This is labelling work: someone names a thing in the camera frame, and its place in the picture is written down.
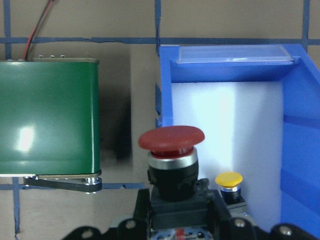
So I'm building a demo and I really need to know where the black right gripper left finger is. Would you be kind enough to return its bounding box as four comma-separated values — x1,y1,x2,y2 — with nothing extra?
133,188,151,225

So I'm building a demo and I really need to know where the red black power wire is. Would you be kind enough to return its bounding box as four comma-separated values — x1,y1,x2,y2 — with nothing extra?
18,0,56,62

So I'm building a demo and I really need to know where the white foam pad right bin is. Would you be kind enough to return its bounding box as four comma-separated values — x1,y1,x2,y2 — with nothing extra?
171,82,283,231

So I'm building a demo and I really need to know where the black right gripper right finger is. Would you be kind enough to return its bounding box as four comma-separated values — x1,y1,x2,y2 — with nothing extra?
208,190,231,225

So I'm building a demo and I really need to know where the blue right storage bin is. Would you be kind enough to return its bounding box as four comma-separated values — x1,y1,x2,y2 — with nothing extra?
156,44,320,236

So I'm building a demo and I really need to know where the yellow mushroom push button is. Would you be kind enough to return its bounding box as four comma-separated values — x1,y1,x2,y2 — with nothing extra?
215,171,248,216

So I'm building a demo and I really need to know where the red mushroom push button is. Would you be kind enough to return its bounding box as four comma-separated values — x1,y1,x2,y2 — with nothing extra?
138,125,213,240

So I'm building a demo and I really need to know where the green conveyor belt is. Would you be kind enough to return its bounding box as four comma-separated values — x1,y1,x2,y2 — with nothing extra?
0,57,102,193

